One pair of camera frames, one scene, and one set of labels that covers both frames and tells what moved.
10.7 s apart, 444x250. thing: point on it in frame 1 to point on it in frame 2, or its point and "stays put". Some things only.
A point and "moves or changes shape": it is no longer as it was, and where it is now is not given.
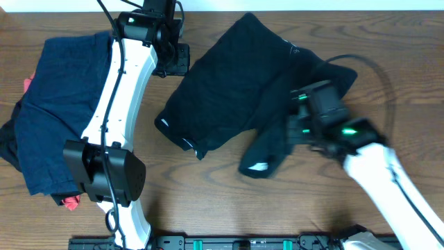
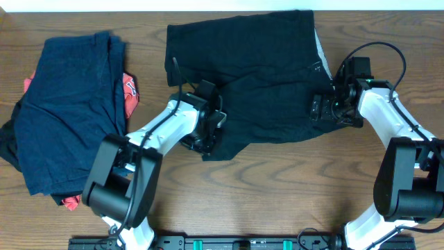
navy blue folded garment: x=63 y=94 stays put
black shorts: x=245 y=80 moves or changes shape
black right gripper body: x=299 y=131 to x=329 y=107
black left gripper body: x=178 y=62 to x=203 y=143
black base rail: x=220 y=242 stays put
